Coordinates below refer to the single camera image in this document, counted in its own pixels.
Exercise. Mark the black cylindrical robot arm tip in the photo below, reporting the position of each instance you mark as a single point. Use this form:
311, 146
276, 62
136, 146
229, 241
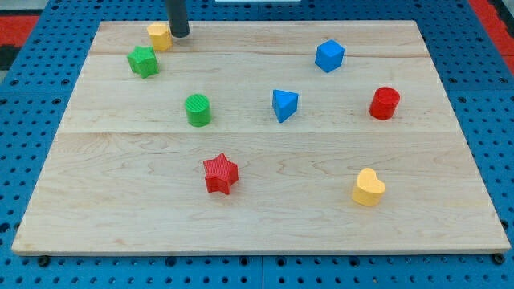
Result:
178, 18

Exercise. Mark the red star block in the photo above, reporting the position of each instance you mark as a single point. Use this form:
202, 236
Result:
220, 174

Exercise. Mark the blue triangle block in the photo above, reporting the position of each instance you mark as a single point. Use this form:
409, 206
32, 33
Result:
284, 104

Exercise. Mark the light wooden board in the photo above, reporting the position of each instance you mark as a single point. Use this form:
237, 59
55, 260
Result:
124, 175

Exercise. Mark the green cylinder block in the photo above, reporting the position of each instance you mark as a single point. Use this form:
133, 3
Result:
197, 108

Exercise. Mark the blue cube block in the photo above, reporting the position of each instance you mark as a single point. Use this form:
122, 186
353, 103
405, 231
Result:
329, 55

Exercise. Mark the yellow heart block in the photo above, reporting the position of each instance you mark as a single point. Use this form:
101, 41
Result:
368, 188

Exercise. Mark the red cylinder block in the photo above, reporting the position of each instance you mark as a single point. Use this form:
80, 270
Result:
384, 103

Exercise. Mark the green star block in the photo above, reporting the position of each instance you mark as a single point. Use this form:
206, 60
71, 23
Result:
143, 61

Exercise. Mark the yellow hexagon block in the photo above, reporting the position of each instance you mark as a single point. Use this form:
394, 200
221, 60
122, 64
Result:
160, 36

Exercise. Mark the blue perforated base mat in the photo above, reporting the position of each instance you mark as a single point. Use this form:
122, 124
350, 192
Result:
38, 85

